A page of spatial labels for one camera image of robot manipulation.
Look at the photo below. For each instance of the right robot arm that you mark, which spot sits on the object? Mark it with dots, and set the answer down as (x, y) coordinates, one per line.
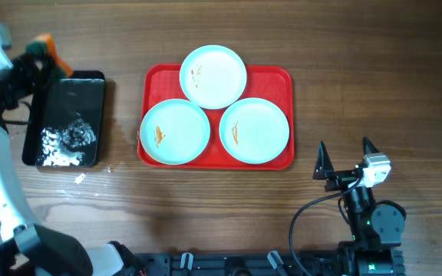
(376, 226)

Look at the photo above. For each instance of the black rectangular water tray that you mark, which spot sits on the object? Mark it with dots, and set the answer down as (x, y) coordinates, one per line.
(66, 121)

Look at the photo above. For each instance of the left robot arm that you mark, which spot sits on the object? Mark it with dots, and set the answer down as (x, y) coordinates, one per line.
(26, 246)

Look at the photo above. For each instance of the white plate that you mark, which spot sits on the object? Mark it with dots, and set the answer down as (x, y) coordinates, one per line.
(213, 77)
(254, 130)
(174, 132)

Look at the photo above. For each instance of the orange green sponge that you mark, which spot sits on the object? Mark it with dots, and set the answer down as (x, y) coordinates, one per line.
(42, 49)

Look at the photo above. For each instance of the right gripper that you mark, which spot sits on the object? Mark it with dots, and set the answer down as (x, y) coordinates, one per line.
(344, 179)

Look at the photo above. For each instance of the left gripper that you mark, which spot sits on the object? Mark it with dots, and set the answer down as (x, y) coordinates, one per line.
(29, 65)

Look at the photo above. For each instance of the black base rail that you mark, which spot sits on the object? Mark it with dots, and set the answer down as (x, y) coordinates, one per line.
(244, 264)

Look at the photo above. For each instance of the white plate top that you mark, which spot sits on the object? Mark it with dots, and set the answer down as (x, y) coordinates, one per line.
(213, 77)

